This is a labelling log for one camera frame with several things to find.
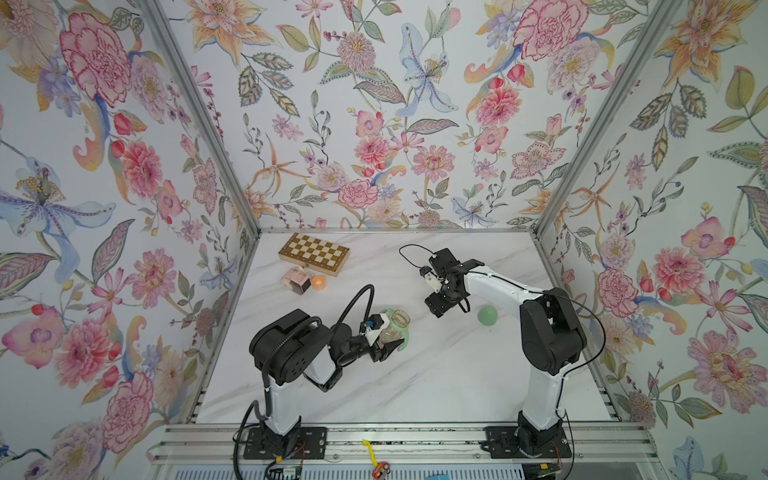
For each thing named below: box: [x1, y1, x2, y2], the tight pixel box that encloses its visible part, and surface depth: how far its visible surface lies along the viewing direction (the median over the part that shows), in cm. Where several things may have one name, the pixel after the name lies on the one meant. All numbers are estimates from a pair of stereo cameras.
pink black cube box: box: [282, 267, 314, 295], surface depth 103 cm
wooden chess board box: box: [278, 232, 351, 277], surface depth 112 cm
